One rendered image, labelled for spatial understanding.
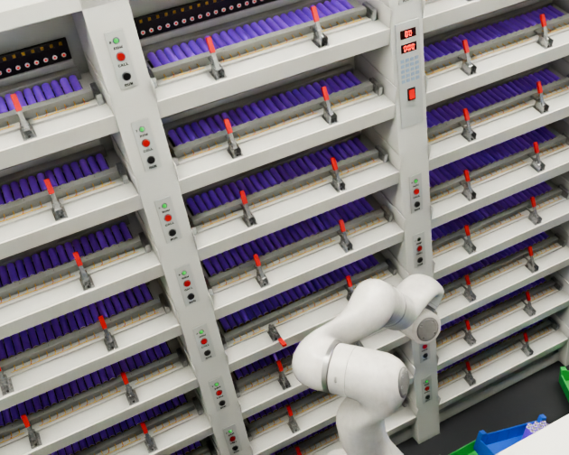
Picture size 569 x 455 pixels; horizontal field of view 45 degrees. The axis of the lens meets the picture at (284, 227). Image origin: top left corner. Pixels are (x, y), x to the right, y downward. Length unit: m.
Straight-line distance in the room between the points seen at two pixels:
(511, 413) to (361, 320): 1.51
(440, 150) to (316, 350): 0.86
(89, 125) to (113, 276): 0.39
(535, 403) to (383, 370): 1.59
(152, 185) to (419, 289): 0.67
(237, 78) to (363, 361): 0.70
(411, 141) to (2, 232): 1.06
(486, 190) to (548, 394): 0.99
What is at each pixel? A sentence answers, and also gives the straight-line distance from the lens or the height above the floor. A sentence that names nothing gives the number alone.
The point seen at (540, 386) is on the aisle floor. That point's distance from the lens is 2.89.
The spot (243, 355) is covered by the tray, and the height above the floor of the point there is 0.75.
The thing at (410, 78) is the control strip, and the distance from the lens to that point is 1.82.
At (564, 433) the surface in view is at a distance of 0.48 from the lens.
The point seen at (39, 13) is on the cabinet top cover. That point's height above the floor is 1.79.
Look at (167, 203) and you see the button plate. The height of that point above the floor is 1.31.
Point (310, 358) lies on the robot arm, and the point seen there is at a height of 1.17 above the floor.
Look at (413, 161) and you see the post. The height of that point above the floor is 1.17.
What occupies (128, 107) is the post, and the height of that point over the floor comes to 1.56.
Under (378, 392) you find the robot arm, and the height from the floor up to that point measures 1.14.
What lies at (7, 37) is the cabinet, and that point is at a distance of 1.66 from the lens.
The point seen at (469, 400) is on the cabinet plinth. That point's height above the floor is 0.04.
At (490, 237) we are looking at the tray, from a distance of 2.32.
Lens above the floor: 2.09
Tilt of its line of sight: 33 degrees down
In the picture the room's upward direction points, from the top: 10 degrees counter-clockwise
